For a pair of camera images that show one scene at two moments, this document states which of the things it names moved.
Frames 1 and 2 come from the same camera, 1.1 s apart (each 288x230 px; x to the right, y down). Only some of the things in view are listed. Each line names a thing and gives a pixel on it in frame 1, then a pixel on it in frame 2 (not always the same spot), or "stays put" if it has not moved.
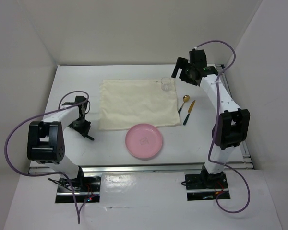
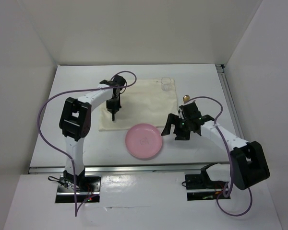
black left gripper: (84, 129) → (115, 107)
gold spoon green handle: (186, 98) stays put
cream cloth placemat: (126, 102) stays put
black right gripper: (182, 63) → (174, 120)
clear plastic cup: (166, 83) stays put
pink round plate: (143, 140) stays put
